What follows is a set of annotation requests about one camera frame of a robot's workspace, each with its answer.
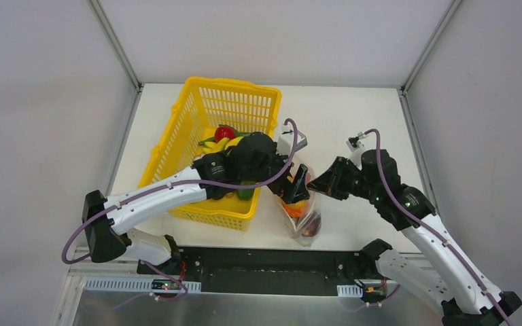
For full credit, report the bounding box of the dark maroon fruit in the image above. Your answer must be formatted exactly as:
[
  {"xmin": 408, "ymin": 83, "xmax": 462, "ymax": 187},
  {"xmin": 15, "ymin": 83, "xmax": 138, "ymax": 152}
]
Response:
[{"xmin": 301, "ymin": 215, "xmax": 321, "ymax": 238}]

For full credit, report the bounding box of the yellow banana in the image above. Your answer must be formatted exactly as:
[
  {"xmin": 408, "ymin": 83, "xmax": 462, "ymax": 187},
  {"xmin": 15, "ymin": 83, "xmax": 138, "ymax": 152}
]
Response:
[{"xmin": 201, "ymin": 137, "xmax": 243, "ymax": 153}]

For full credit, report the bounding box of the yellow plastic basket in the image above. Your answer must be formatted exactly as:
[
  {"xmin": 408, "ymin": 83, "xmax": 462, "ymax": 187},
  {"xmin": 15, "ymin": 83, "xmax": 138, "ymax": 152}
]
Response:
[{"xmin": 138, "ymin": 77, "xmax": 281, "ymax": 232}]

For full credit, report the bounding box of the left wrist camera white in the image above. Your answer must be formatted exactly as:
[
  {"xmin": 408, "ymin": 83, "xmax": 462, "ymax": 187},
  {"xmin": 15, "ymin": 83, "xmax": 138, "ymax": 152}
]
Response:
[{"xmin": 276, "ymin": 125, "xmax": 308, "ymax": 155}]

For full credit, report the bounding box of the green bell pepper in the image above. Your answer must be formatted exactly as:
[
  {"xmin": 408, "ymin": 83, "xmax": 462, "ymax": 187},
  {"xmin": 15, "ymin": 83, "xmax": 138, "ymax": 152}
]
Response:
[{"xmin": 237, "ymin": 181, "xmax": 256, "ymax": 201}]

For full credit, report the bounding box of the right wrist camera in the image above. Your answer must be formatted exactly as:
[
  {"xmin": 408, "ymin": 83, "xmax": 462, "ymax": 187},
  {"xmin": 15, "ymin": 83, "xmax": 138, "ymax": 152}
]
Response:
[{"xmin": 347, "ymin": 137, "xmax": 366, "ymax": 168}]

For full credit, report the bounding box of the clear zip top bag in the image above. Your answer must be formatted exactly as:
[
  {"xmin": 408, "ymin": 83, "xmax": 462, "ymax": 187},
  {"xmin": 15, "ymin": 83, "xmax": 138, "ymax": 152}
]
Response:
[{"xmin": 273, "ymin": 155, "xmax": 321, "ymax": 247}]

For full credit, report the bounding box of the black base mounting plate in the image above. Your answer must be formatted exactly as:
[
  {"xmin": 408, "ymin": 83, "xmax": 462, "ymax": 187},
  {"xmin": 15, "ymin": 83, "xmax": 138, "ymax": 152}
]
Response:
[{"xmin": 157, "ymin": 239, "xmax": 392, "ymax": 297}]

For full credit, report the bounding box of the red tomato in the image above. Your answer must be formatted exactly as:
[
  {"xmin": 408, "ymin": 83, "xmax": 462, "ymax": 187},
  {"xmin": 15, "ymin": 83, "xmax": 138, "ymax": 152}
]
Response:
[{"xmin": 214, "ymin": 126, "xmax": 237, "ymax": 143}]

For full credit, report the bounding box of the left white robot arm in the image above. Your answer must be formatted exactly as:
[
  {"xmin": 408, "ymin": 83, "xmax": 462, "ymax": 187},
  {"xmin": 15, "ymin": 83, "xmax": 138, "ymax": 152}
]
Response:
[{"xmin": 82, "ymin": 131, "xmax": 309, "ymax": 275}]

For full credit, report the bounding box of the orange pumpkin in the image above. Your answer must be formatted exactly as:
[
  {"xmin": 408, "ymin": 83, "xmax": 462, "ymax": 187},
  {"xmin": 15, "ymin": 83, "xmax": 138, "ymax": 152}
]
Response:
[{"xmin": 283, "ymin": 200, "xmax": 307, "ymax": 219}]

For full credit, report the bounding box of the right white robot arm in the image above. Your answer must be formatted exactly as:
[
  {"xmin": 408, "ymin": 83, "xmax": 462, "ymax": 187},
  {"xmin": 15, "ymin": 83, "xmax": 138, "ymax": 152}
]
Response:
[{"xmin": 307, "ymin": 149, "xmax": 522, "ymax": 325}]

